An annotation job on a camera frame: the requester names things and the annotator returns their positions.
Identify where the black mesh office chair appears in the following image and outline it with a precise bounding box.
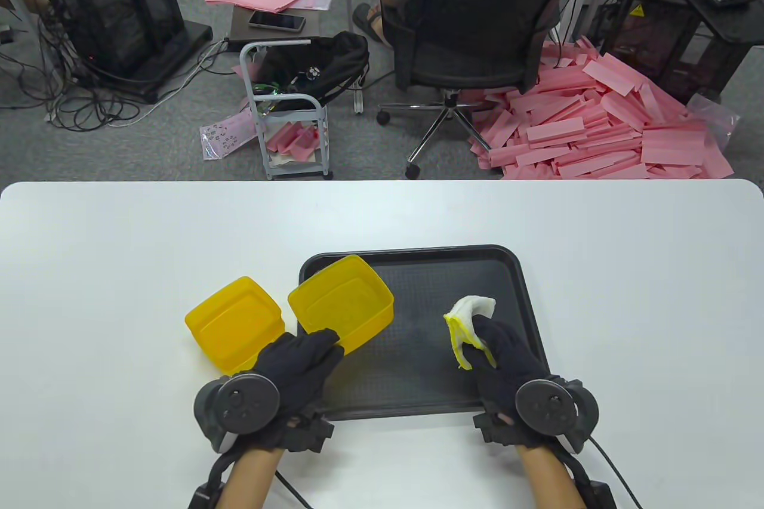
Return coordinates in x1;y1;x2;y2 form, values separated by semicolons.
376;0;586;180

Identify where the person's left hand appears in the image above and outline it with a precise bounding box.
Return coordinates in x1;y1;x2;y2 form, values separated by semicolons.
239;327;346;451

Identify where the pink foam strips bundle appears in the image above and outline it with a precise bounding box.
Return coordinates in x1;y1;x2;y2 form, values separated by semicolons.
266;121;320;164

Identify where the black keyboard stand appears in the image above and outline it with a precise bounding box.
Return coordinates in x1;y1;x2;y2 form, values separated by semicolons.
674;0;764;104

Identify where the person's right hand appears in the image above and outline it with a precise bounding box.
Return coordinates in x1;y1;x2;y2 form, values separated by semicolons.
466;318;551;448

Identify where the person's left forearm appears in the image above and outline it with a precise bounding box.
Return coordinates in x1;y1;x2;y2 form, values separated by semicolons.
218;448;284;509

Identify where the black smartphone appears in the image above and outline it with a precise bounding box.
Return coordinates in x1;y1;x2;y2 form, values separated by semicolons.
248;11;306;33

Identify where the black bag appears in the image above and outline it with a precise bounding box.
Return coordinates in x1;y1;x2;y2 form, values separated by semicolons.
254;30;369;113

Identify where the black sensor cable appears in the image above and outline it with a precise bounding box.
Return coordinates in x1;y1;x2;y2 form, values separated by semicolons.
588;437;644;509
206;448;242;492

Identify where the black plastic tray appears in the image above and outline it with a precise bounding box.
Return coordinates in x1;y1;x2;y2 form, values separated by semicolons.
297;245;551;421

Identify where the white yellow dish cloth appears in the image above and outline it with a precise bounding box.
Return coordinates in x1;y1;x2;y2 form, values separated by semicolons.
443;294;497;371

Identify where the pile of pink foam strips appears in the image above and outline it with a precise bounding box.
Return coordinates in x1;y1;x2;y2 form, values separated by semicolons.
469;36;736;180

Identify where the clear crumpled plastic bag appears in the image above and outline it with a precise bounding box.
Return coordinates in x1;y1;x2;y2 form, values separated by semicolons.
686;92;741;155

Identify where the white rolling cart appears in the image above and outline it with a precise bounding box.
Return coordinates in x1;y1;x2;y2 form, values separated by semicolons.
240;39;334;180

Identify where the printed plastic bag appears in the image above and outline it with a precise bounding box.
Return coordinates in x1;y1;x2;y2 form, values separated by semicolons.
200;109;258;162

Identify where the person's right forearm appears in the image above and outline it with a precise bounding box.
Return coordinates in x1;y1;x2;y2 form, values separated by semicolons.
516;446;583;509

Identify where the tangle of floor cables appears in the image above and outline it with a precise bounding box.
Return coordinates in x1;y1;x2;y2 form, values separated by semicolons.
0;8;239;131

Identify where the black sensor box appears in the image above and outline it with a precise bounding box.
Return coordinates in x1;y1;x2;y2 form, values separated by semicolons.
588;480;618;509
188;482;224;509

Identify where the yellow plastic food container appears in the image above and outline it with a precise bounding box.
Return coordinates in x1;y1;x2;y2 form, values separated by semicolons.
200;318;287;378
288;254;395;356
185;276;284;366

